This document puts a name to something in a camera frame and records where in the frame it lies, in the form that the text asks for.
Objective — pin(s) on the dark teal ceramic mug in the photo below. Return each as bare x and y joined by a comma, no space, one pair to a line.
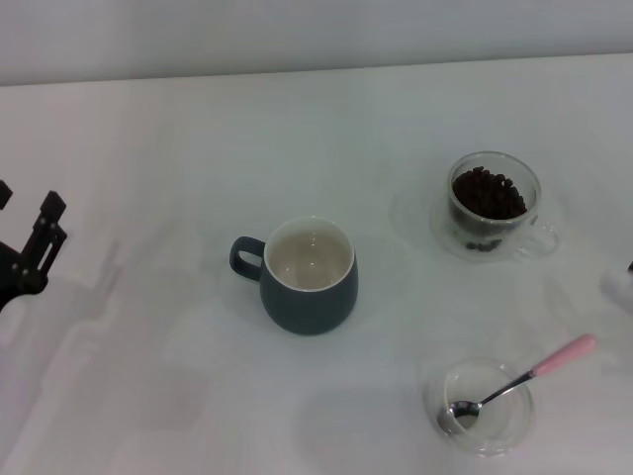
309,307

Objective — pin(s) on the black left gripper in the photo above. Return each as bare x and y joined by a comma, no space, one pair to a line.
7,274

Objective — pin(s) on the clear double-wall glass cup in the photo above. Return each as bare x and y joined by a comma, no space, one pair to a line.
536,237

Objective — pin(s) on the clear glass saucer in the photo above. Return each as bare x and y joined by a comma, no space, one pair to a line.
504,415

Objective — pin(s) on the pile of coffee beans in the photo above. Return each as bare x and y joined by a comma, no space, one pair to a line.
487,195

